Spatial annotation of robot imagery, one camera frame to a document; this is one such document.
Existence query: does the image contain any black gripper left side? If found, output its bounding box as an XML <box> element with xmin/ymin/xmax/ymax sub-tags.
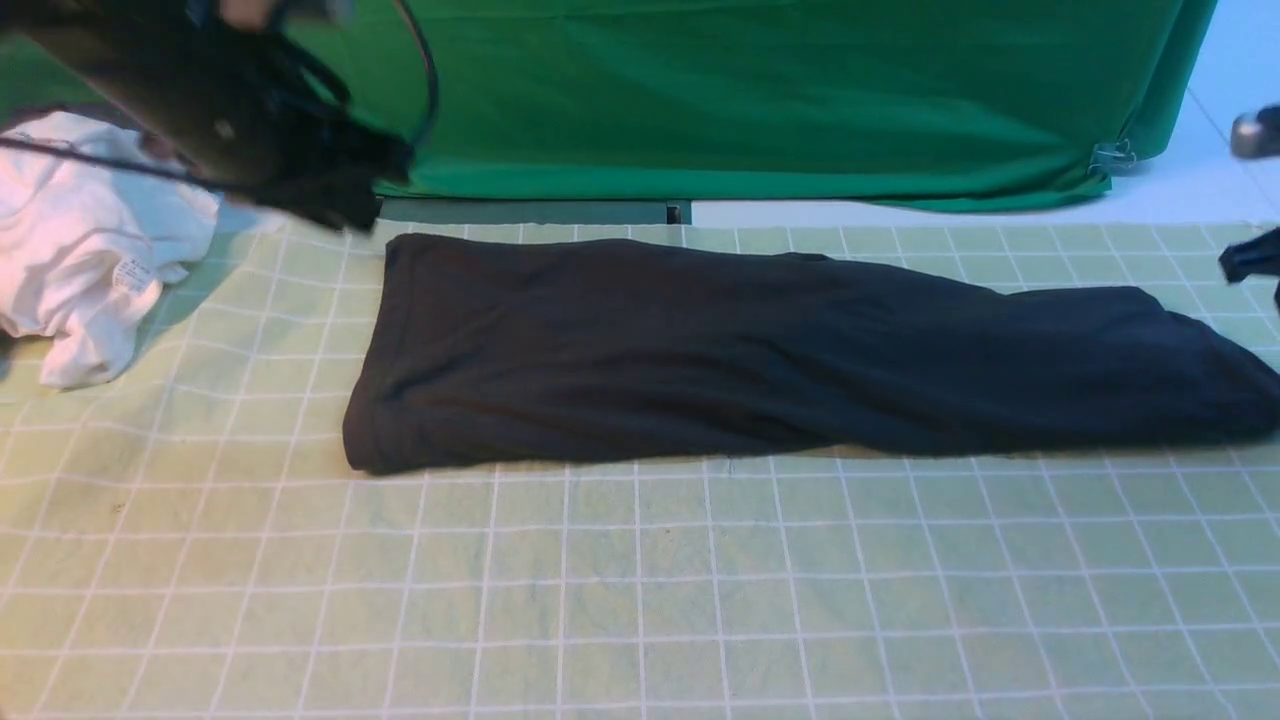
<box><xmin>220</xmin><ymin>79</ymin><xmax>415</xmax><ymax>233</ymax></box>

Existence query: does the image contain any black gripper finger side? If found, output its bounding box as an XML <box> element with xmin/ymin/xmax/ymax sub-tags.
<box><xmin>1219</xmin><ymin>228</ymin><xmax>1279</xmax><ymax>284</ymax></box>

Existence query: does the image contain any dark gray long-sleeve shirt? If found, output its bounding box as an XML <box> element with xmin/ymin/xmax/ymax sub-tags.
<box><xmin>342</xmin><ymin>234</ymin><xmax>1277</xmax><ymax>475</ymax></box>

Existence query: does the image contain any silver wrist camera right side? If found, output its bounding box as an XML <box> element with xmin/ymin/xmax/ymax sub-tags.
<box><xmin>1229</xmin><ymin>102</ymin><xmax>1280</xmax><ymax>160</ymax></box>

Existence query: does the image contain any black camera cable left side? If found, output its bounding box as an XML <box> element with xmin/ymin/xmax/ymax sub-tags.
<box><xmin>0</xmin><ymin>0</ymin><xmax>442</xmax><ymax>196</ymax></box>

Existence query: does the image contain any light green grid tablecloth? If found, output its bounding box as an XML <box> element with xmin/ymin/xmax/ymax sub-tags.
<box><xmin>1</xmin><ymin>222</ymin><xmax>1279</xmax><ymax>719</ymax></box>

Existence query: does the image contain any metal binder clip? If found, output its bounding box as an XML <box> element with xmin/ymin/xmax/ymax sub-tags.
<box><xmin>1087</xmin><ymin>138</ymin><xmax>1140</xmax><ymax>177</ymax></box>

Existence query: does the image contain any green backdrop cloth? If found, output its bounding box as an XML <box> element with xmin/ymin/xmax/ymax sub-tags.
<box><xmin>3</xmin><ymin>1</ymin><xmax>1216</xmax><ymax>214</ymax></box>

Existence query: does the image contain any crumpled white shirt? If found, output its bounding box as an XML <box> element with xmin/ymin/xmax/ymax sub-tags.
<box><xmin>1</xmin><ymin>149</ymin><xmax>221</xmax><ymax>389</ymax></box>

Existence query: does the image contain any dark green base bar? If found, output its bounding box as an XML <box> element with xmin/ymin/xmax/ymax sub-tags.
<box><xmin>380</xmin><ymin>197</ymin><xmax>692</xmax><ymax>225</ymax></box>

